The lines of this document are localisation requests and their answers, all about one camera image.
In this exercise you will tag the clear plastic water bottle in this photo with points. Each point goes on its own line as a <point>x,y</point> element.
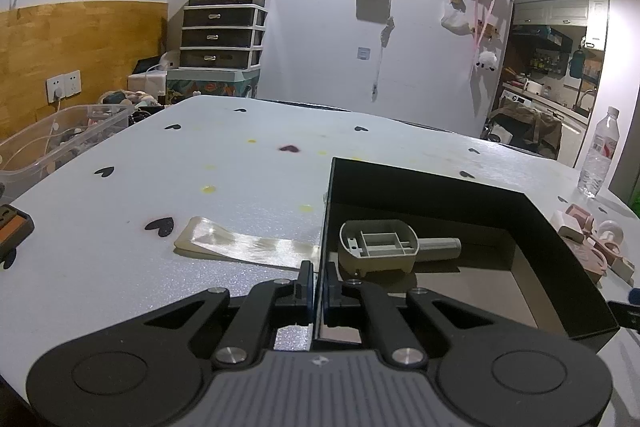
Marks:
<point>600,154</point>

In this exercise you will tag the orange black device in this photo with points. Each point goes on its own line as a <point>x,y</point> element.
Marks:
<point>15,226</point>

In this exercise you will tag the beige plastic scoop tool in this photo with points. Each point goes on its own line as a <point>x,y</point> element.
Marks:
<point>368,246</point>

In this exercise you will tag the clear plastic storage bin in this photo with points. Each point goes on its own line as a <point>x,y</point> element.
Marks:
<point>37,151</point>

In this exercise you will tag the black storage box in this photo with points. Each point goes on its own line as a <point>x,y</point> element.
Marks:
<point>512,261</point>

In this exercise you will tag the white plush toy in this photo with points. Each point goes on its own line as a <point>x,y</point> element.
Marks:
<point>487,60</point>

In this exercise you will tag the cream satin ribbon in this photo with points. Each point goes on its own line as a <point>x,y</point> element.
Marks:
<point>204,238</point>

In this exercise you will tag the white wall power socket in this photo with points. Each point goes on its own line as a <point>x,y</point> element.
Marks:
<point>63,86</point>

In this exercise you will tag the pink round holder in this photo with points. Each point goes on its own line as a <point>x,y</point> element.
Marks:
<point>583,217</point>

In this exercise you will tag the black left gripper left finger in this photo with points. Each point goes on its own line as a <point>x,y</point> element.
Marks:
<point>148,371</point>

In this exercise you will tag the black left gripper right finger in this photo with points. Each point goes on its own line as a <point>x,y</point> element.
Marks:
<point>486,369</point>

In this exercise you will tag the white three drawer unit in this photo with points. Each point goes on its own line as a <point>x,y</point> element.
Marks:
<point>223,36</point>

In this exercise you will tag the pink eyelash curler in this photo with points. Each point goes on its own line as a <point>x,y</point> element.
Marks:
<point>607,239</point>

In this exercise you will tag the white usb charger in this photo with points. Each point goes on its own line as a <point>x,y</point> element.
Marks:
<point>567,227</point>

